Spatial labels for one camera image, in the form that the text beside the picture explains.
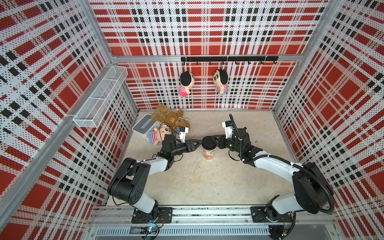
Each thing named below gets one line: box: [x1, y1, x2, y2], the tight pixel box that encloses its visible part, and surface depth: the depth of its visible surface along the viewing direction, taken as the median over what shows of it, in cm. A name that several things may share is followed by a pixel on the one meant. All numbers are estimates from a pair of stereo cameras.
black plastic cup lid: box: [201, 136, 217, 151], surface depth 82 cm
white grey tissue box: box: [131, 113, 159, 135], surface depth 107 cm
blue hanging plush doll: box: [213, 69, 229, 95], surface depth 96 cm
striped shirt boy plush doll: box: [145, 124, 172, 145], surface depth 100 cm
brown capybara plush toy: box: [151, 103, 191, 132], surface depth 109 cm
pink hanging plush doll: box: [179, 71, 195, 97], surface depth 97 cm
